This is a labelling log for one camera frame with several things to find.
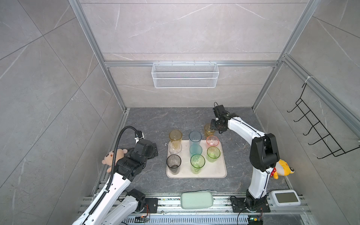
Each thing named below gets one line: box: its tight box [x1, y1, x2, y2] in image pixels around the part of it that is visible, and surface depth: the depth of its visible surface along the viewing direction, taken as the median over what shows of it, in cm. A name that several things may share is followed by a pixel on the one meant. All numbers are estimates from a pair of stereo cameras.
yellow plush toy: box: [270, 158, 295, 180], surface depth 81 cm
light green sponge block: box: [180, 191, 214, 210], surface depth 75 cm
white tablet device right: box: [268, 189, 301, 207], surface depth 74 cm
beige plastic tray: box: [166, 139, 228, 179], surface depth 88 cm
